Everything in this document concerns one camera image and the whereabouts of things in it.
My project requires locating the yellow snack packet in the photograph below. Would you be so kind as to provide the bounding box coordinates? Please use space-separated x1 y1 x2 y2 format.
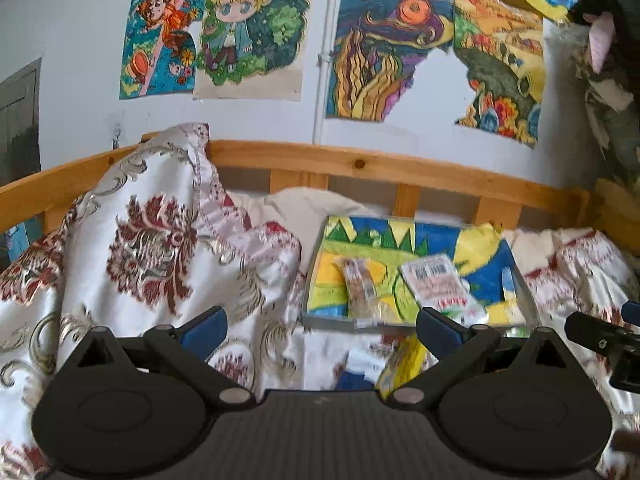
375 335 442 396

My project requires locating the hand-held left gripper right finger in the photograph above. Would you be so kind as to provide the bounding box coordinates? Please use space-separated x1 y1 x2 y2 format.
386 306 586 408

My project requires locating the clear packet of brown snack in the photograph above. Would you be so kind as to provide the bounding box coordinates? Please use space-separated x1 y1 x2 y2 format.
335 256 396 323

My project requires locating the swirly colourful wall poster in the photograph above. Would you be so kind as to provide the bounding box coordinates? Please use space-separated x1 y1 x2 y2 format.
325 0 457 123

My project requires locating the yellow and green wall poster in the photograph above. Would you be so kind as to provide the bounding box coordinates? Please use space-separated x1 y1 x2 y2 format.
452 0 546 149

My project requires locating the person's right forearm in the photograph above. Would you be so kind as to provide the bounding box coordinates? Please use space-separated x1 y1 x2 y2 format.
612 429 640 457

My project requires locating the white wall pipe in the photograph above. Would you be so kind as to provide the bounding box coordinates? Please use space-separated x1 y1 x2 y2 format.
312 0 347 146

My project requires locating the grey tray with colourful drawing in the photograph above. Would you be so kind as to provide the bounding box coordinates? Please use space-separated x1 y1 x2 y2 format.
300 215 541 333

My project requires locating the orange-haired cartoon girl poster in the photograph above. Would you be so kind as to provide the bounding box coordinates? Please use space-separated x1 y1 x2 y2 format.
119 0 212 102

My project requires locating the dark blue snack packet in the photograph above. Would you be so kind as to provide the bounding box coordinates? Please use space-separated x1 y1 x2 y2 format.
334 349 386 392

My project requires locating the blue printed paper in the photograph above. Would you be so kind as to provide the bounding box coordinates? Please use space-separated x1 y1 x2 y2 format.
0 220 42 263

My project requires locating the camouflage cloth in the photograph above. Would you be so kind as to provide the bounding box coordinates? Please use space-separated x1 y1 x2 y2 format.
574 25 640 183

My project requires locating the white and pink snack packet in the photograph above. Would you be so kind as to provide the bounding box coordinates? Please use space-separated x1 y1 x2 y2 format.
400 254 488 326

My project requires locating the blond cartoon boy poster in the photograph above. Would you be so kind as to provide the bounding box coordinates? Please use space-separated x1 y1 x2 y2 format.
192 0 316 103

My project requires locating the floral printed blanket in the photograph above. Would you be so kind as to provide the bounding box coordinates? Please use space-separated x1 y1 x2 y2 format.
0 122 640 480

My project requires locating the dark framed picture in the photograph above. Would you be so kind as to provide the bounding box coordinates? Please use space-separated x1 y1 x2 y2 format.
0 57 43 186

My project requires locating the white pillow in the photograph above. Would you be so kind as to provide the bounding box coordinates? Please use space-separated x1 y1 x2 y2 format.
225 187 401 281

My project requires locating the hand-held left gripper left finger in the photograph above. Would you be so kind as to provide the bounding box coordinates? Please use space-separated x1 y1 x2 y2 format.
60 306 256 411

